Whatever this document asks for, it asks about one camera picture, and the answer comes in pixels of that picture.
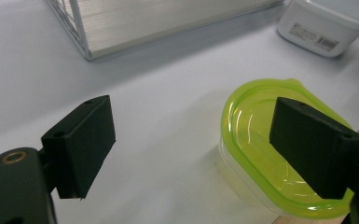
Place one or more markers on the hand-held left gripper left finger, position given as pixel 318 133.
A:
pixel 80 146

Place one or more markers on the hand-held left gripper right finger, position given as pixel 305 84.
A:
pixel 314 146

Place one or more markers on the white lidded plastic container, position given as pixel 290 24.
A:
pixel 323 21

